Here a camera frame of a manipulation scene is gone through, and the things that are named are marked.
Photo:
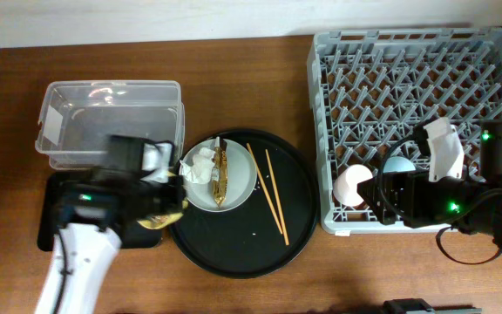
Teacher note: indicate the blue plastic cup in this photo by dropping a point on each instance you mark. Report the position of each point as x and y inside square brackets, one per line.
[398, 164]

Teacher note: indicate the brown gold snack wrapper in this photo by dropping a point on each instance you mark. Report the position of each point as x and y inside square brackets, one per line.
[219, 172]

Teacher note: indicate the black device at bottom edge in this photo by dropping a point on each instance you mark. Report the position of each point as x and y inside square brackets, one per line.
[419, 306]

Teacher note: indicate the grey round plate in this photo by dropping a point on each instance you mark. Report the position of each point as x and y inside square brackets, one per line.
[241, 178]

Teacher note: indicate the pink plastic cup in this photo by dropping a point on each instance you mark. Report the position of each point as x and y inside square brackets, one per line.
[345, 186]

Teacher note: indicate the black rectangular tray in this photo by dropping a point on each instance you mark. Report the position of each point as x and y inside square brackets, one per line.
[135, 236]

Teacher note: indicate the wooden chopstick left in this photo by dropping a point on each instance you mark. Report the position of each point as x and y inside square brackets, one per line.
[264, 189]

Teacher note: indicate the clear plastic bin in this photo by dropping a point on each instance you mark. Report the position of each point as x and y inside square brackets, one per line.
[77, 117]

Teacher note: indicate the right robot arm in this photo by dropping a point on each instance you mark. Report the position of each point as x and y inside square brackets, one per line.
[474, 207]

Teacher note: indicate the black round tray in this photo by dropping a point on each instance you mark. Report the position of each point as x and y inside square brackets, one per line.
[245, 242]

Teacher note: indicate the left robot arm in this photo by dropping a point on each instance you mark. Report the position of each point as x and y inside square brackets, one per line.
[133, 183]

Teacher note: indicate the grey dishwasher rack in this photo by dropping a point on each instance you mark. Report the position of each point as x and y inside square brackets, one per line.
[368, 89]

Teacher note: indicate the wooden chopstick right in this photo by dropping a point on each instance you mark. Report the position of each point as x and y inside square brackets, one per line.
[277, 198]

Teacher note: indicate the crumpled white napkin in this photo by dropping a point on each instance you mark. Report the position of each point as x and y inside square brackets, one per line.
[200, 172]

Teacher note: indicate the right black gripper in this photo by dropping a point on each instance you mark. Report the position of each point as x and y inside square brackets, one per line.
[412, 182]

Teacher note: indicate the wooden chopstick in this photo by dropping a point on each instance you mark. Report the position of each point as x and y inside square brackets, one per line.
[264, 189]
[277, 198]

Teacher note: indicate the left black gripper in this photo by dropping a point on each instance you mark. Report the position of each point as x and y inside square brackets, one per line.
[179, 187]

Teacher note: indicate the yellow bowl with food scraps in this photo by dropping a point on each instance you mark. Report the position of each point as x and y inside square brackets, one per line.
[161, 221]

